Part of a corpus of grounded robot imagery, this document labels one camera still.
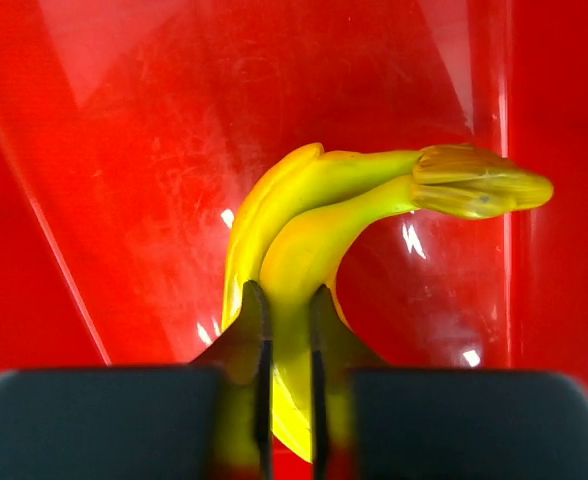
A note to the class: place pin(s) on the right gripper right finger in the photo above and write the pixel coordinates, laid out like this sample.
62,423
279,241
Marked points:
375,421

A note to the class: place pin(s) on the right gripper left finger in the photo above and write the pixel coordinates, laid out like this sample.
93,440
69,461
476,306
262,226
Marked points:
206,419

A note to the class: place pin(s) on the yellow banana bunch toy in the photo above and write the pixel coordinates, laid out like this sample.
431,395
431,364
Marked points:
295,226

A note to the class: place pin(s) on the red plastic tray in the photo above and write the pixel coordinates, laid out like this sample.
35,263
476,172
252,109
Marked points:
131,131

